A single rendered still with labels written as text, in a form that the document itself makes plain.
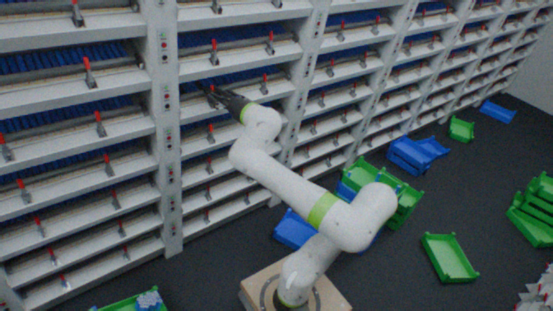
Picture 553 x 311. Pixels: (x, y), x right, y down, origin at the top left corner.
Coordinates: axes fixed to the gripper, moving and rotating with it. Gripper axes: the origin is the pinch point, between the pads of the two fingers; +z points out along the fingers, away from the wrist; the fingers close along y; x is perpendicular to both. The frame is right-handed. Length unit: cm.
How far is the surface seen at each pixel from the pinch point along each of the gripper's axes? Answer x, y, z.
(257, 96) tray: -7.1, 22.1, -0.3
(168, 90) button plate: 6.1, -19.9, -4.0
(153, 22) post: 29.6, -23.4, -8.1
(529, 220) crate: -111, 198, -90
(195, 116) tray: -8.3, -9.0, -1.0
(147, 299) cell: -89, -43, -7
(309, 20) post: 24, 45, -6
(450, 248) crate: -109, 124, -70
